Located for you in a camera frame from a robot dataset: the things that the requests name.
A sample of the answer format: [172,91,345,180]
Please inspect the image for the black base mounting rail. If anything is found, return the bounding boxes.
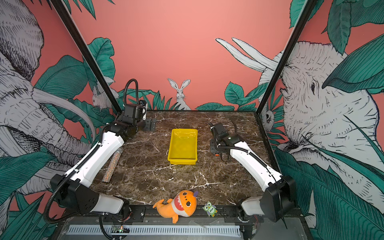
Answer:
[105,202,263,224]

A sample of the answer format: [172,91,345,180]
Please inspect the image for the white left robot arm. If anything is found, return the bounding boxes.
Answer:
[43,118,157,224]

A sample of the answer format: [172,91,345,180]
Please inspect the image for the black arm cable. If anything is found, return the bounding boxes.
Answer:
[122,78,141,112]
[217,143,278,184]

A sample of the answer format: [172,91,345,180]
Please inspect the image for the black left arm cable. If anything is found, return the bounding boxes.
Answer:
[122,78,141,112]

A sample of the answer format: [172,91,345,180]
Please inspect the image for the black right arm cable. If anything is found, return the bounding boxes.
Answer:
[217,143,278,184]

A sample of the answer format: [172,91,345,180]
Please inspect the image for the yellow plastic bin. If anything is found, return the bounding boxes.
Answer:
[168,129,198,165]

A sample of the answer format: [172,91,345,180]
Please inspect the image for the black corner post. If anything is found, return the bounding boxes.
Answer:
[256,0,317,116]
[50,0,122,114]

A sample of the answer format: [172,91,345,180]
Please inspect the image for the black right corner post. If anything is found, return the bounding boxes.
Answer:
[256,0,317,116]

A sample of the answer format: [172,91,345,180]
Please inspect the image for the small green owl toy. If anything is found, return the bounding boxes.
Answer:
[203,201,218,217]

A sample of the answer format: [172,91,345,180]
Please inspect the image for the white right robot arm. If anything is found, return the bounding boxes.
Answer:
[209,123,297,222]

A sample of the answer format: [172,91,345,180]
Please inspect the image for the orange shark plush toy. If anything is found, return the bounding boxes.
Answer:
[153,190,199,224]

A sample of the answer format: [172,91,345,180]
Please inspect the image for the white slotted cable duct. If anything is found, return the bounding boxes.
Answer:
[65,224,241,237]

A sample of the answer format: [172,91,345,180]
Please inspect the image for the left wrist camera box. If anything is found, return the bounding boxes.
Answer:
[122,104,147,125]

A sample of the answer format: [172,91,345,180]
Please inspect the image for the black left corner post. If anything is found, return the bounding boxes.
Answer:
[50,0,122,114]

